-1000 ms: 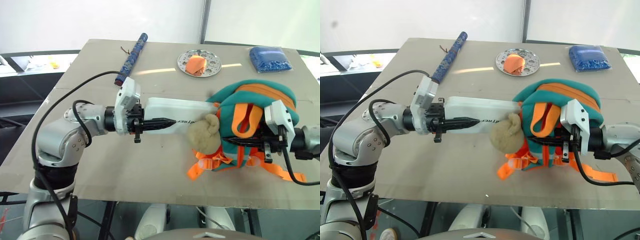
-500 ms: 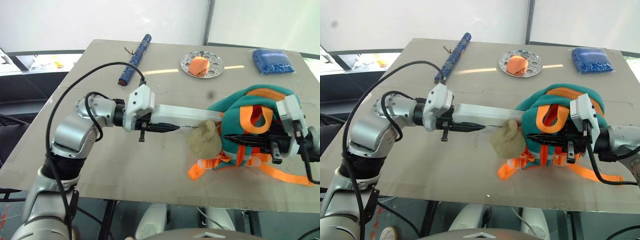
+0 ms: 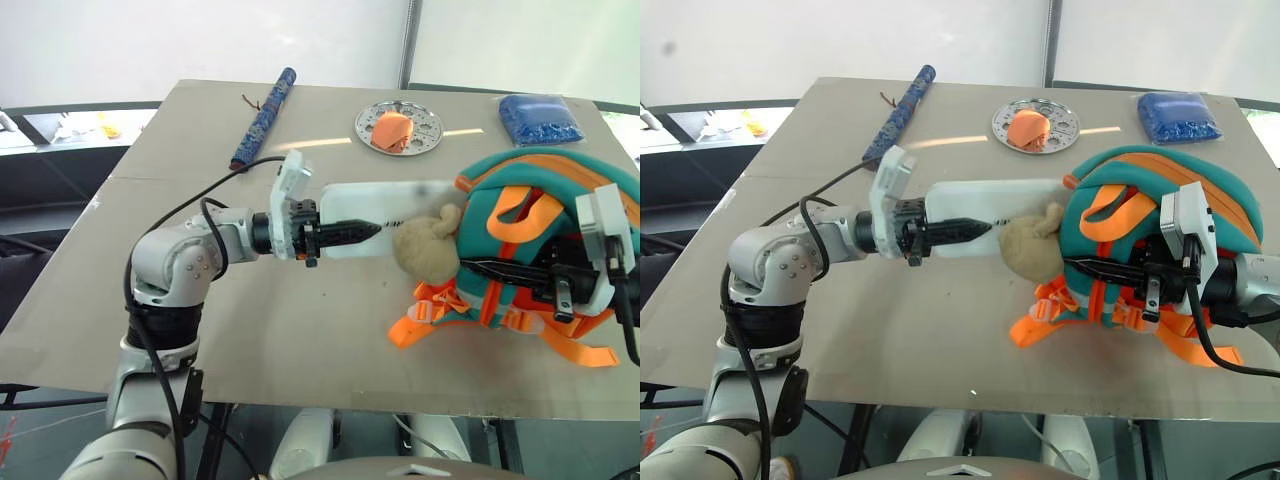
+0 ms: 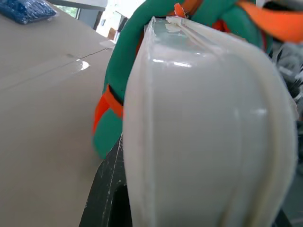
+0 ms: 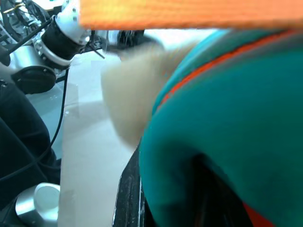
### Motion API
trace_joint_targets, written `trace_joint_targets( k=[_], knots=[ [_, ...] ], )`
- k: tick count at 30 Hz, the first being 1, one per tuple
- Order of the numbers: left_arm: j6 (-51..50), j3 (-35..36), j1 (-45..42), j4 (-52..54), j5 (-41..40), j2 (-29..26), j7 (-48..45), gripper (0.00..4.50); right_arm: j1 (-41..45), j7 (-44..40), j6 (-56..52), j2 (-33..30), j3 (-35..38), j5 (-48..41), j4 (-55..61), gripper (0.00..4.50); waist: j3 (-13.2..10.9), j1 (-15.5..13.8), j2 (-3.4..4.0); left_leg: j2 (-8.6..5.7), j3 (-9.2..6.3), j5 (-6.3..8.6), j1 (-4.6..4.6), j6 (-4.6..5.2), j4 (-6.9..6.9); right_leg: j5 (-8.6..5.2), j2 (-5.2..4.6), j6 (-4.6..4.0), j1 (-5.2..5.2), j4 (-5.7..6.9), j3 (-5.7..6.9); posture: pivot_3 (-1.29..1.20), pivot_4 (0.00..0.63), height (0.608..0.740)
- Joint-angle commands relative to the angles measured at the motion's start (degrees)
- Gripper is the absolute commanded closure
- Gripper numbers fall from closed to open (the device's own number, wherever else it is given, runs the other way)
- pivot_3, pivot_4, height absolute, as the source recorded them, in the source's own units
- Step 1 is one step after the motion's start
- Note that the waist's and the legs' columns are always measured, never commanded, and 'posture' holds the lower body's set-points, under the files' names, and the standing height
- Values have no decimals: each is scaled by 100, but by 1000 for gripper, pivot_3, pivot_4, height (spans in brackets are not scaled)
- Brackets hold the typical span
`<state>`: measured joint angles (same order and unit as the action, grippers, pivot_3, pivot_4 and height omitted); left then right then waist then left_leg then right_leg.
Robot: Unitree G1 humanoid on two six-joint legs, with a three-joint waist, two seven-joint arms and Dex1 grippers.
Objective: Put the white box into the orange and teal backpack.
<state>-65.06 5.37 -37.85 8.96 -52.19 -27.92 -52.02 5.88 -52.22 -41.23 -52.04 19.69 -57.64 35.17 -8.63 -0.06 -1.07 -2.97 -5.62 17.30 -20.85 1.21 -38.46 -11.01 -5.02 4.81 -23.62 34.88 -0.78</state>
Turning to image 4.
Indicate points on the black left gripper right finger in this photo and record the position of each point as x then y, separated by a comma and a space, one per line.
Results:
280, 218

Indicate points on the white plastic box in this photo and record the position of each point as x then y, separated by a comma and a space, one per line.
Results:
203, 132

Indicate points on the blue textured bag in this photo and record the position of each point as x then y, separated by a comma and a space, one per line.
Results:
24, 9

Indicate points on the orange and teal backpack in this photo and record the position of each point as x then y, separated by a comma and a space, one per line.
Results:
118, 68

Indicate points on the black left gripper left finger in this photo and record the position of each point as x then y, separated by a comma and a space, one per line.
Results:
104, 196

